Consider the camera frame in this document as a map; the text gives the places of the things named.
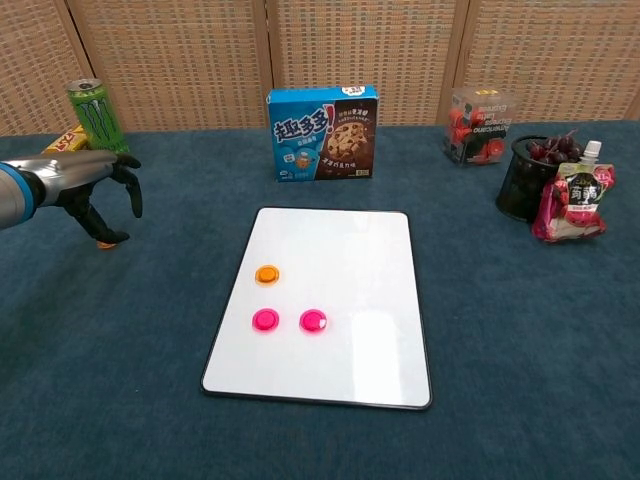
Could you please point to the blue chocolate cookie box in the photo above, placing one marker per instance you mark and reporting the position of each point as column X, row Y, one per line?
column 322, row 135

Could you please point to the woven wooden folding screen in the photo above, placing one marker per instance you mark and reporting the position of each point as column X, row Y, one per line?
column 200, row 50

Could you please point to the pink jelly drink pouch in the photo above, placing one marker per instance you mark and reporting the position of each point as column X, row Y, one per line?
column 575, row 200

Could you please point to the green energy drink can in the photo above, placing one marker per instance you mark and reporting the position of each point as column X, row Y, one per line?
column 100, row 115

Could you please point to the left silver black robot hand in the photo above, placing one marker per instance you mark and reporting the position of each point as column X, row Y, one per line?
column 70, row 172

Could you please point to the yellow gold snack box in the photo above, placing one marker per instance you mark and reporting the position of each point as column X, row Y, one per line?
column 67, row 140

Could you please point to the white magnetic board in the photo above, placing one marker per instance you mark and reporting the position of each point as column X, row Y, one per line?
column 350, row 300

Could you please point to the clear box of coffee capsules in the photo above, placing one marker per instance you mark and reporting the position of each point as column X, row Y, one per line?
column 477, row 130

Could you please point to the pink round magnet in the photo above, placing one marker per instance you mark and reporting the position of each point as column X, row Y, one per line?
column 265, row 320
column 313, row 320

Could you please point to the orange round magnet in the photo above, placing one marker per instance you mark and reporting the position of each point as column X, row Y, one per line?
column 267, row 275
column 105, row 245

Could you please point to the dark red cherries bunch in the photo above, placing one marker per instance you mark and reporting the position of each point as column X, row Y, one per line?
column 555, row 146

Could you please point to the black mesh cup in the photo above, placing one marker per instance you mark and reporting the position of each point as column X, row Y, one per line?
column 520, row 187

